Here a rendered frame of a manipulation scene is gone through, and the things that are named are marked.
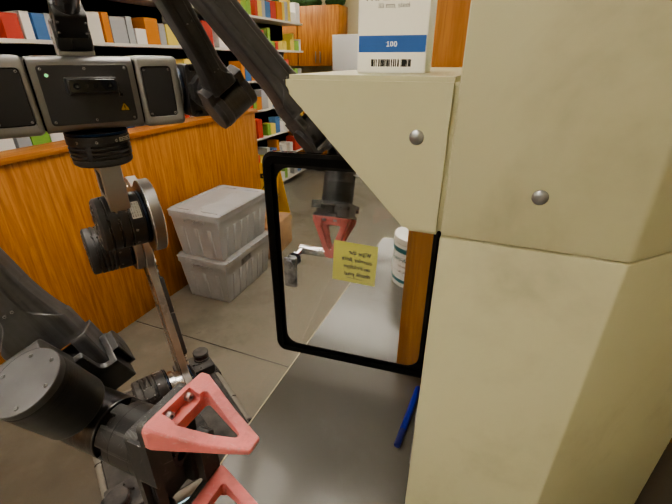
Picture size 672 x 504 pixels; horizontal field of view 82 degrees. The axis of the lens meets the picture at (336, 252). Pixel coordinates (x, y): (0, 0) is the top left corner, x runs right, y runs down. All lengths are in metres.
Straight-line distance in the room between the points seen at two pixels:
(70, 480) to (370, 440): 1.56
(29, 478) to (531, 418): 2.04
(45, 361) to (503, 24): 0.40
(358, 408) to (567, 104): 0.63
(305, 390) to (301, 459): 0.15
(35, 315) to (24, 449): 1.87
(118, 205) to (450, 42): 0.84
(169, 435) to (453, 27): 0.57
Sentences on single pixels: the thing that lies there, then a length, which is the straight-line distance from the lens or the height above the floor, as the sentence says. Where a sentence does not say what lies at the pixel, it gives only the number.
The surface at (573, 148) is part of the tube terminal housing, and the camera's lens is 0.26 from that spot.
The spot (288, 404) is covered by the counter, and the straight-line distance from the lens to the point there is 0.78.
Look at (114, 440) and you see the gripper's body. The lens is 0.42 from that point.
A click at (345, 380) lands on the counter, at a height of 0.94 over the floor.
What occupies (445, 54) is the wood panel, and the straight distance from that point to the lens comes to 0.63.
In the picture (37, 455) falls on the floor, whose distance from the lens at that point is 2.27.
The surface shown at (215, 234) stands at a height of 0.53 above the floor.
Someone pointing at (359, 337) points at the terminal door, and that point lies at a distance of 0.74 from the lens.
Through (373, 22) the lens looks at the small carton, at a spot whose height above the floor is 1.54.
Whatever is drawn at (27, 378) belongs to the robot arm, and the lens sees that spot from 0.40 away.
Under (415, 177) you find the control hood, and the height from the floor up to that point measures 1.45.
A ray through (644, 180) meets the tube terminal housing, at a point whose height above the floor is 1.46.
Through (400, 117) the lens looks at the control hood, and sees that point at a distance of 0.26.
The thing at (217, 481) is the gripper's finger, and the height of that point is 1.16.
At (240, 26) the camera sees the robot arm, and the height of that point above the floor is 1.56.
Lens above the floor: 1.52
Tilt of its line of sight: 26 degrees down
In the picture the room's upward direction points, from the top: straight up
